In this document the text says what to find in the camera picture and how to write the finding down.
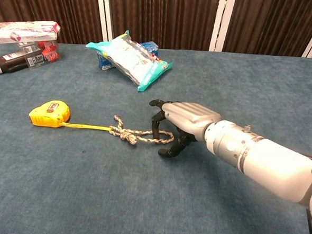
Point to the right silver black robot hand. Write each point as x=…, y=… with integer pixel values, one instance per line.
x=188, y=115

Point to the yellow tape measure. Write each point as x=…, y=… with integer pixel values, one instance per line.
x=49, y=115

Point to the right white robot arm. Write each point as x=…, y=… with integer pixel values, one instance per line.
x=262, y=160

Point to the teal white wipes pack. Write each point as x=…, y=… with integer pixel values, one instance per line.
x=134, y=60

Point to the blue tissue packet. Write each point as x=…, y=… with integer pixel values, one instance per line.
x=104, y=62

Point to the brown folding screen white frames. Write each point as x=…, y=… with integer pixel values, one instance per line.
x=162, y=16

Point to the blue table cloth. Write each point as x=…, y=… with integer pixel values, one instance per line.
x=114, y=186

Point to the clear box with red items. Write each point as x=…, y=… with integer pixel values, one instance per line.
x=44, y=53

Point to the white pink toothpaste box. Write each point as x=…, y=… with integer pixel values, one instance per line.
x=23, y=32

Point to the dark brown tube white cap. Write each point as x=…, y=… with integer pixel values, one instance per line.
x=9, y=63

